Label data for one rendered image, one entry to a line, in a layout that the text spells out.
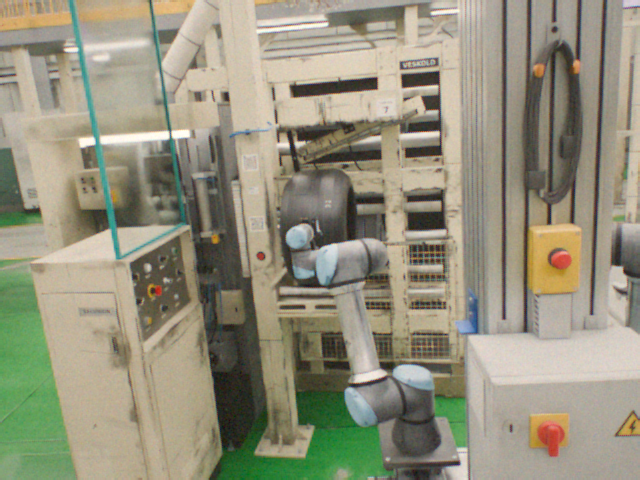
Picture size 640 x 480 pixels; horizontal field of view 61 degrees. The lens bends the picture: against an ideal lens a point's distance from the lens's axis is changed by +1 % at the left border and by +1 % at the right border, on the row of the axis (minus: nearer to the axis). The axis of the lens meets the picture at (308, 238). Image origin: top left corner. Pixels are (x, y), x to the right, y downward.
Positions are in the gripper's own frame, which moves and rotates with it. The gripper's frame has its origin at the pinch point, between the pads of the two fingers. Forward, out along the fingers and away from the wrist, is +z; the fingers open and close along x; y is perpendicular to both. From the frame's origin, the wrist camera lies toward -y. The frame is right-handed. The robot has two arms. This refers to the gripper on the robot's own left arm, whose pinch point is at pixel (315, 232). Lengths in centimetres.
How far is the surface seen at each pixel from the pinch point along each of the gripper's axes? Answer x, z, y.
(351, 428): -2, 56, -116
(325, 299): 0.7, 16.8, -33.5
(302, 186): 6.8, 10.5, 19.4
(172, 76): 78, 40, 78
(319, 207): -1.7, 3.7, 10.2
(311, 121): 7, 40, 50
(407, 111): -39, 54, 52
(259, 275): 34.2, 23.3, -22.9
